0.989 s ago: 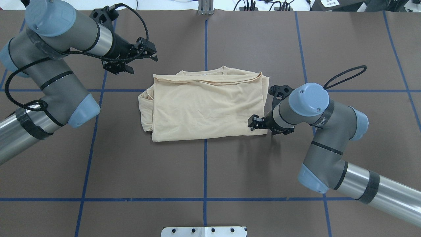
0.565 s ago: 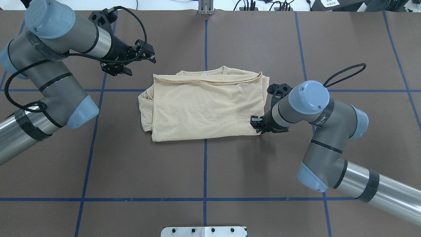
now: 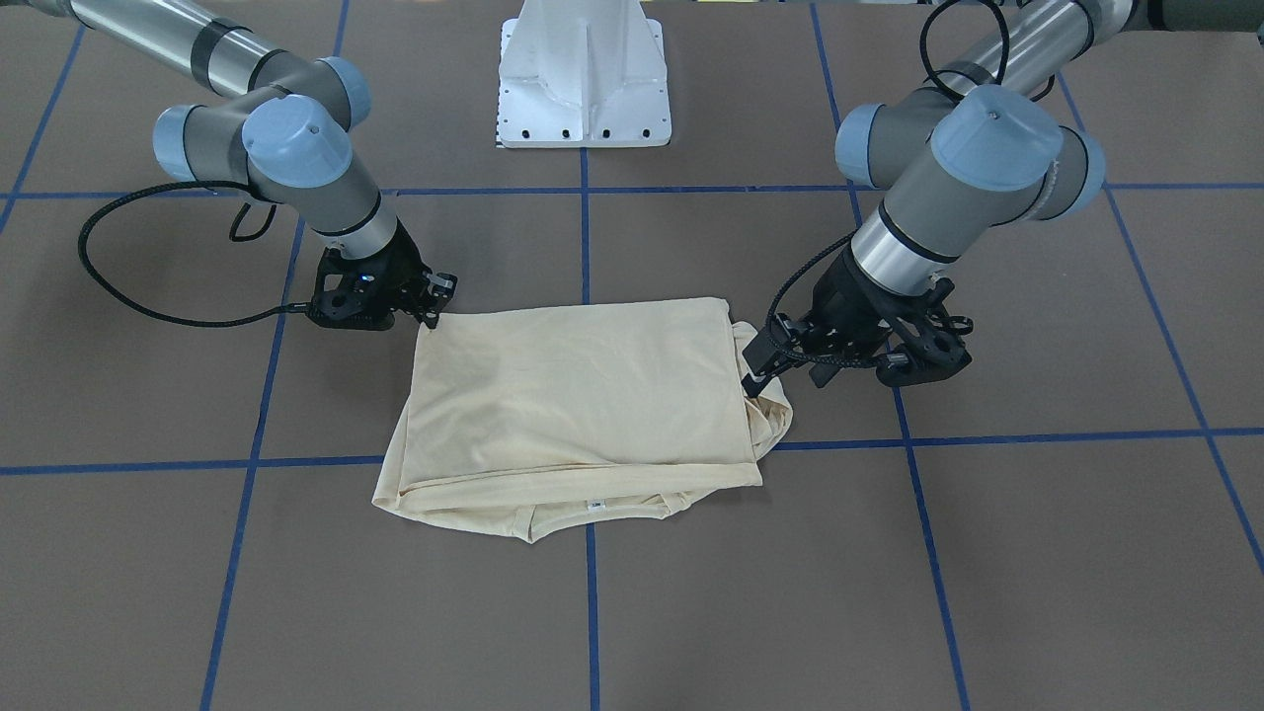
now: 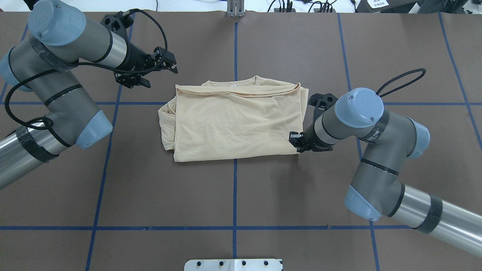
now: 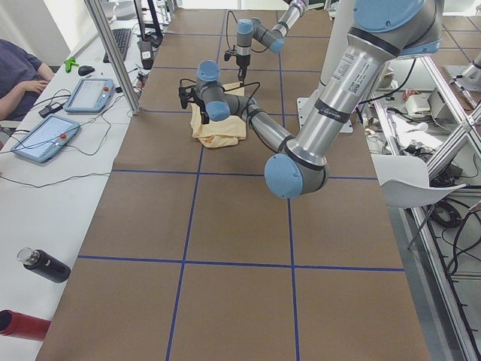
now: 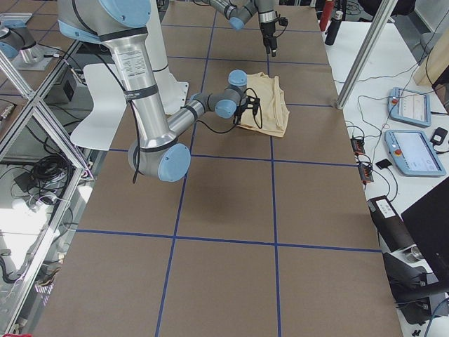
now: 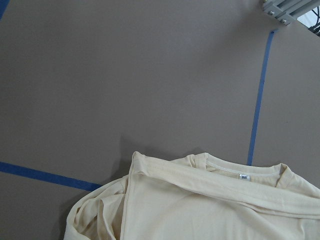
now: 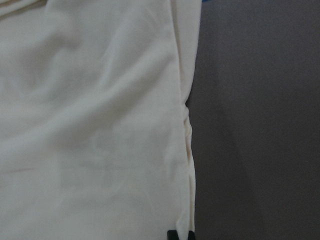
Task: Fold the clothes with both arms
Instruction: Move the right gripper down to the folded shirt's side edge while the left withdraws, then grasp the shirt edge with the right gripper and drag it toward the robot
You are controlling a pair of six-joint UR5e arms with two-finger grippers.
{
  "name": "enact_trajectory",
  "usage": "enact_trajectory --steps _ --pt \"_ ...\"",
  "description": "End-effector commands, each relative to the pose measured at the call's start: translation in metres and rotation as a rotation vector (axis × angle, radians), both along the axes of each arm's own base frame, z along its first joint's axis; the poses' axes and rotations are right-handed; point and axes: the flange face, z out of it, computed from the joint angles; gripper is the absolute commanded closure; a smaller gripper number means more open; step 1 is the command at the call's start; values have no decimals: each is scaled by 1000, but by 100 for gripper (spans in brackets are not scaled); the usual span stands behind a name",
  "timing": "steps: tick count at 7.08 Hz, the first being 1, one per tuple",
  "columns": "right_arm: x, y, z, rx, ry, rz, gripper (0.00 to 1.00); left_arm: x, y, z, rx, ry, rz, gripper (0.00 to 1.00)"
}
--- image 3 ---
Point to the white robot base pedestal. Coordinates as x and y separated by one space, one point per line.
583 74

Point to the cream long-sleeve printed shirt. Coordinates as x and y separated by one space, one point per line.
527 422

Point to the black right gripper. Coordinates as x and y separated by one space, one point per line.
403 265

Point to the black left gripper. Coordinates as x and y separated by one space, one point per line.
842 299

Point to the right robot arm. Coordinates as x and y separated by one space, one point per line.
282 136

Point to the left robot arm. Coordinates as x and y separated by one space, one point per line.
969 149

